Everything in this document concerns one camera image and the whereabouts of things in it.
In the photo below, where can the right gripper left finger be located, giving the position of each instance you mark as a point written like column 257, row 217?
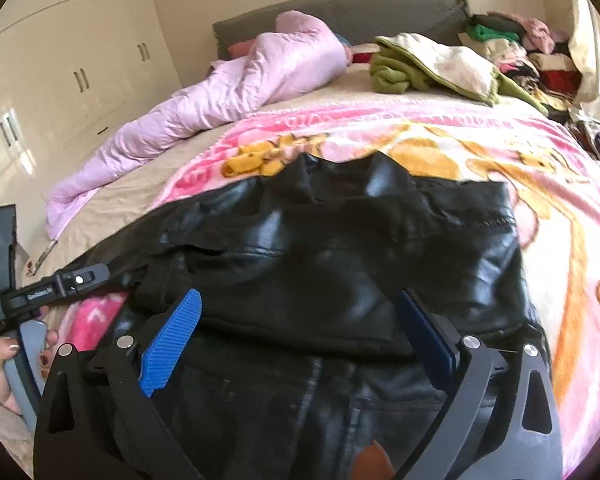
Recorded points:
column 97, row 419

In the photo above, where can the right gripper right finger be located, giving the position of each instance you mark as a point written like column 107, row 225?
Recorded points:
column 499, row 419

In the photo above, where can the black leather jacket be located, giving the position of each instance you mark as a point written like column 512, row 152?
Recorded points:
column 298, row 363

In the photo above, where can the pile of folded clothes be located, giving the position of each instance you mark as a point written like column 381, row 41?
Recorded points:
column 536, row 57

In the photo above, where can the pink cartoon fleece blanket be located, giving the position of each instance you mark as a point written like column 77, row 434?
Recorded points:
column 554, row 188

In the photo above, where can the cream wardrobe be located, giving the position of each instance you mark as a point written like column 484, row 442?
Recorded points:
column 71, row 73

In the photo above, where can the green and cream blanket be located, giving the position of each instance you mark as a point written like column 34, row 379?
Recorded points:
column 412, row 61

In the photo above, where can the cream curtain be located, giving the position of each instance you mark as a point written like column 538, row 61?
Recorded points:
column 584, row 47

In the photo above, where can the lilac quilted duvet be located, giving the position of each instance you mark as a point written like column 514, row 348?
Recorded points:
column 300, row 55

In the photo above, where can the grey upholstered headboard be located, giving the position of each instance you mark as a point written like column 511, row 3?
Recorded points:
column 359, row 21

